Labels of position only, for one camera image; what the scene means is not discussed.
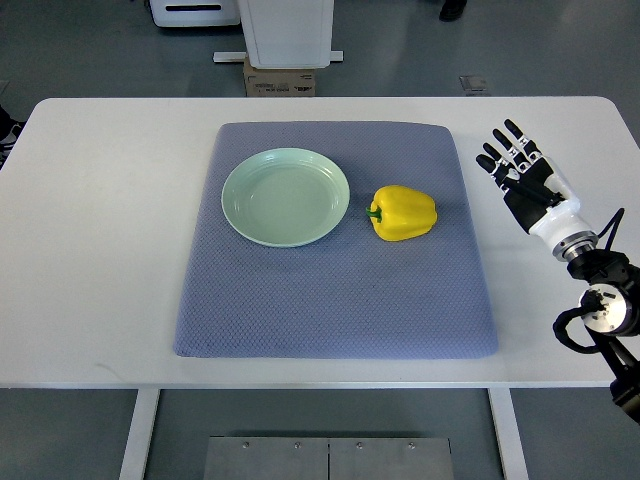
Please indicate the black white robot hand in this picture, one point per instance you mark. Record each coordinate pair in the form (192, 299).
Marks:
(536, 193)

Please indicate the yellow bell pepper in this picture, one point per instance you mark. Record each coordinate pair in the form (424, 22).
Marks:
(400, 213)

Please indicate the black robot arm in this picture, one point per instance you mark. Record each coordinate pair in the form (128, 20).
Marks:
(607, 311)

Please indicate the grey floor outlet plate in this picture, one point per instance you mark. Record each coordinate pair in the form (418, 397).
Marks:
(473, 84)

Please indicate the light green plate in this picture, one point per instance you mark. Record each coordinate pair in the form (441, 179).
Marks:
(285, 197)

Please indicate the black shoe top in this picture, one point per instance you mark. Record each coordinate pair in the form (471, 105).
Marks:
(452, 10)

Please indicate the blue textured mat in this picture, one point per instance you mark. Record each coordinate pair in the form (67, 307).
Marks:
(349, 295)

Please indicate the right white table leg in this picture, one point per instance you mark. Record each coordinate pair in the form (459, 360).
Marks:
(507, 433)

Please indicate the white table leg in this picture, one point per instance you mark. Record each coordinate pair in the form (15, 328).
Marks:
(507, 433)
(141, 429)

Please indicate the cardboard box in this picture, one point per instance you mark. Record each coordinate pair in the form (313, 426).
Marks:
(272, 83)

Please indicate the white appliance with slot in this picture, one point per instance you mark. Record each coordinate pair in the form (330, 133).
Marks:
(198, 13)

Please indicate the white table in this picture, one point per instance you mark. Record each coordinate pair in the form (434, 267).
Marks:
(99, 200)

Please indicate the left white table leg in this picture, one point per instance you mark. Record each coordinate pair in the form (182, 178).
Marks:
(141, 429)

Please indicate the black white sneaker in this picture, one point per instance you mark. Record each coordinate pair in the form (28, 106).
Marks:
(10, 130)

